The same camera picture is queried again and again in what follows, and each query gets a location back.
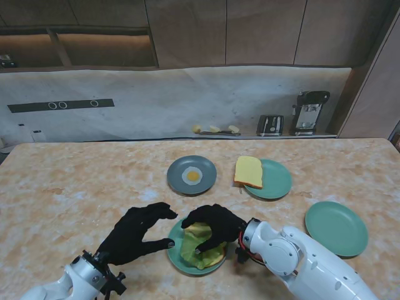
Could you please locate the green lettuce leaf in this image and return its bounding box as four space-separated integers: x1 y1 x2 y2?
180 231 226 270

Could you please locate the grey plate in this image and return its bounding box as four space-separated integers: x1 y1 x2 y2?
166 155 218 196

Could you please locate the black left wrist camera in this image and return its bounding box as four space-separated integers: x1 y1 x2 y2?
102 271 128 296

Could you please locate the black silver toaster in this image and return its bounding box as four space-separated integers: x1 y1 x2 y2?
256 114 284 137

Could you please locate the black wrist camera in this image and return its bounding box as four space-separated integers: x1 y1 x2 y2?
234 246 248 265
102 271 128 296

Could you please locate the dark cutting board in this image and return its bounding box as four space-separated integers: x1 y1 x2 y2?
196 129 241 136

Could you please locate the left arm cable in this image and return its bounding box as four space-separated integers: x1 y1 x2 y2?
101 265 113 300

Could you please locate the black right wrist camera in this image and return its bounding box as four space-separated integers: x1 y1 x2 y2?
234 246 248 265

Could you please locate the green lettuce plate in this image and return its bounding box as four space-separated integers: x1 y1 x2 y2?
304 201 369 258

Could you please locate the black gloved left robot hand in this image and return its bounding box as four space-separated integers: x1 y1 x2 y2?
95 201 179 267

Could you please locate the fried egg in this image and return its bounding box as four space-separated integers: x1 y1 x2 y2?
181 166 205 186

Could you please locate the red black right arm cable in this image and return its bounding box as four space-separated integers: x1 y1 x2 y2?
237 227 266 266

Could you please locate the black wall socket strip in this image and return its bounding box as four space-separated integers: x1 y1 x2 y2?
7 98 115 113

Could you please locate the tall white container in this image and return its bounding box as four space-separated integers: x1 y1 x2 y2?
15 123 32 144

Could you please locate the black silver coffee machine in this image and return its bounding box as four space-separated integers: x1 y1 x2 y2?
290 90 331 136

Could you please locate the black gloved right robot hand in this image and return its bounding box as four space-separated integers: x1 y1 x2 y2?
181 204 248 254

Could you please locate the yellow bread slice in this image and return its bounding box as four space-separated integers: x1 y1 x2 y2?
184 222 228 268
234 156 264 190

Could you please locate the green bread plate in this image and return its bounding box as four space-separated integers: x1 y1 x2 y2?
243 158 293 201

